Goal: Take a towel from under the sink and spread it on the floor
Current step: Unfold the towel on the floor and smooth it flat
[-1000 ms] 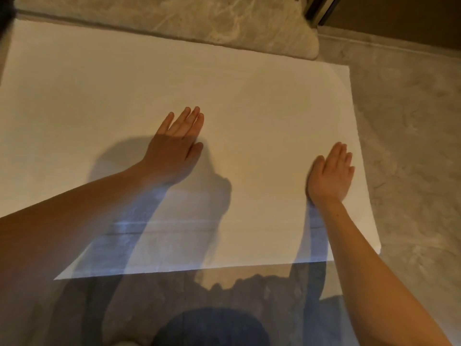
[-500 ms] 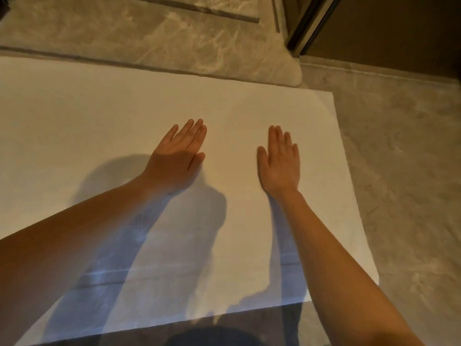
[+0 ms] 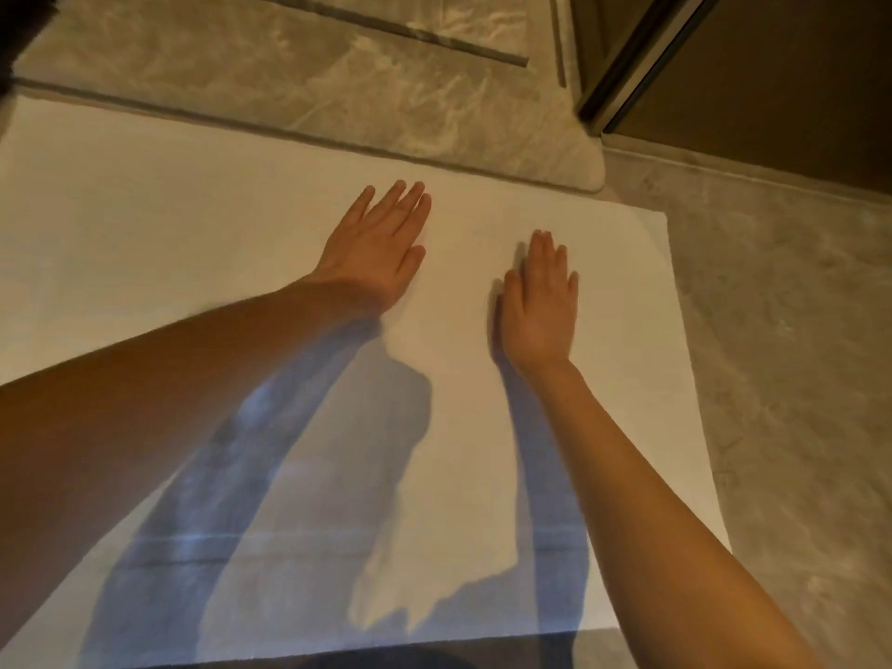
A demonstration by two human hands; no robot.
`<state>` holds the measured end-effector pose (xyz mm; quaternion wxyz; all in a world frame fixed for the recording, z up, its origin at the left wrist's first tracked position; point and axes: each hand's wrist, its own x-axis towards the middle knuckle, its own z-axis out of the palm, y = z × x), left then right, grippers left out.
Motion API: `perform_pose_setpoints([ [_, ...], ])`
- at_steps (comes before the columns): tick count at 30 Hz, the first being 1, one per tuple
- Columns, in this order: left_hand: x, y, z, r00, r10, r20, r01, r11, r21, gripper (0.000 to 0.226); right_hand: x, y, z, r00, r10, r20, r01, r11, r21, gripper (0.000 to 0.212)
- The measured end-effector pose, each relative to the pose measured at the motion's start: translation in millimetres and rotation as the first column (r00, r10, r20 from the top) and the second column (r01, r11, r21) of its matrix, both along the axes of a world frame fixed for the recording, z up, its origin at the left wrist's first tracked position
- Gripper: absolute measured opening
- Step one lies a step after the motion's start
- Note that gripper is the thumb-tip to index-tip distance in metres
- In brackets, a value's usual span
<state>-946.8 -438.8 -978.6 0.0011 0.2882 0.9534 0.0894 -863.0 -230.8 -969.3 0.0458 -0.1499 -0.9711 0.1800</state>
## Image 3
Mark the person's left middle finger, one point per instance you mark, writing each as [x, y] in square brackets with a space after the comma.
[408, 201]

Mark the person's left little finger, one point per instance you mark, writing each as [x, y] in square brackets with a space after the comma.
[359, 205]

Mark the person's right thumb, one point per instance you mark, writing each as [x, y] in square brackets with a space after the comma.
[511, 289]

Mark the person's left thumb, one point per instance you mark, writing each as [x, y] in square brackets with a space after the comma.
[411, 268]

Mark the long metal floor drain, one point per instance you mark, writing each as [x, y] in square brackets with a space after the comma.
[418, 29]

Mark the person's right hand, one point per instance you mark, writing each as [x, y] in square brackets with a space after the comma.
[535, 316]

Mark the person's left hand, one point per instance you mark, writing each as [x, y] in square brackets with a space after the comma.
[373, 254]

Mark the dark metal door frame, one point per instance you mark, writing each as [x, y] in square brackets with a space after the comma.
[638, 55]

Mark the person's right forearm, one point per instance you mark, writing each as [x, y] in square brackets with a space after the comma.
[655, 522]

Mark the person's right little finger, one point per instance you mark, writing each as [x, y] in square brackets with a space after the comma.
[572, 286]

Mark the dark brown door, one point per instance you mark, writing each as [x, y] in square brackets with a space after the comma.
[787, 76]

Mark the person's left forearm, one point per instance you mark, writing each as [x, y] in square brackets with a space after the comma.
[160, 411]

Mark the white towel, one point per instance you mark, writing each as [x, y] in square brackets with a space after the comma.
[209, 215]

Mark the person's right middle finger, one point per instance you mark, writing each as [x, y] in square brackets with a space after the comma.
[547, 257]

